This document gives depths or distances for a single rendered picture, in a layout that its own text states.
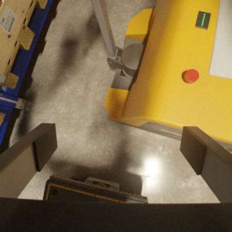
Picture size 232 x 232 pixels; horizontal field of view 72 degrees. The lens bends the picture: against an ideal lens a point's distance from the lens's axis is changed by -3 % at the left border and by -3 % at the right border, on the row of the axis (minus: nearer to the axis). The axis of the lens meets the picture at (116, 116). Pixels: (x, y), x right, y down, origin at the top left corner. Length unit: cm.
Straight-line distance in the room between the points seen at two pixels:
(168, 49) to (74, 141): 113
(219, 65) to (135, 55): 59
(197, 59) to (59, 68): 132
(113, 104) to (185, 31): 64
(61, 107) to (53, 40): 67
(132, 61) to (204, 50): 54
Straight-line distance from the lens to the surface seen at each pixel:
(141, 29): 126
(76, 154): 149
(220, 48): 62
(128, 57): 106
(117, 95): 108
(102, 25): 84
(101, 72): 153
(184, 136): 16
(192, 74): 52
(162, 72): 57
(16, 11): 144
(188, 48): 59
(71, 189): 120
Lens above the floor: 139
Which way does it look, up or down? 80 degrees down
